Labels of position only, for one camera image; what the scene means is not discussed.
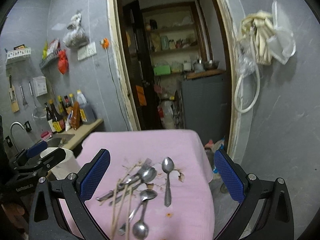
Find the white wall switch panel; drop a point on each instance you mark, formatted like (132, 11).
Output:
(86, 51)

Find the red plastic bag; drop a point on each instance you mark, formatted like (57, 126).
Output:
(62, 62)

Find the steel fork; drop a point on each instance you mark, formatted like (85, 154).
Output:
(136, 177)

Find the wall wire rack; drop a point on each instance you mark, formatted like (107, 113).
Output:
(50, 58)

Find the steel spoon apart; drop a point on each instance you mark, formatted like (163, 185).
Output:
(167, 167)

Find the wooden shelf unit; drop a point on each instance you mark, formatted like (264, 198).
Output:
(176, 36)

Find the clear hanging plastic bag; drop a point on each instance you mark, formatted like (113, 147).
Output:
(281, 44)

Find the large dark vinegar jug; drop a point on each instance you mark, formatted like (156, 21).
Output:
(86, 111)

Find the steel spoon pile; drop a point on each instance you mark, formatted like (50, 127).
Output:
(146, 177)

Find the steel bowl on cabinet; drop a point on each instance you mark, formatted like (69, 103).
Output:
(211, 65)

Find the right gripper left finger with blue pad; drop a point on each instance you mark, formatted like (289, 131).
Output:
(47, 219)

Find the wooden chopstick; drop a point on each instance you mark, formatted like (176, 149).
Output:
(116, 188)
(121, 204)
(128, 214)

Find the hanging bag of dried goods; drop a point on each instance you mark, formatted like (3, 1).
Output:
(76, 36)

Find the chrome faucet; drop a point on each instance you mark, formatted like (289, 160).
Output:
(13, 133)

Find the grey cabinet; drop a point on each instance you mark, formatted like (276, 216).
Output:
(205, 107)

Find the steel kitchen sink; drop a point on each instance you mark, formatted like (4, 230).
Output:
(56, 140)

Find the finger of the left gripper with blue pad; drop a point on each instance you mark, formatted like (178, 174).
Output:
(37, 149)

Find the pink table cloth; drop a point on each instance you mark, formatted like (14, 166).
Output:
(191, 213)

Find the wine bottle white label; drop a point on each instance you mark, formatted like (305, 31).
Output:
(50, 119)

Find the brown snack packet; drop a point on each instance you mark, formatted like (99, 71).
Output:
(76, 117)

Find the green box on shelf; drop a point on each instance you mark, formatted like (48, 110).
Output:
(162, 70)

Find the white plastic utensil holder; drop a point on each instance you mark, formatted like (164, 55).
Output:
(65, 167)

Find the dark soy sauce bottle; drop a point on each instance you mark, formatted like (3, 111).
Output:
(58, 121)

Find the white wall basket shelf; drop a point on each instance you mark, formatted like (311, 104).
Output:
(17, 55)

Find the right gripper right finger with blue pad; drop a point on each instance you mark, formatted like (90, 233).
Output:
(275, 220)

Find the white wall box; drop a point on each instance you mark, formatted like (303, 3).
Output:
(40, 86)

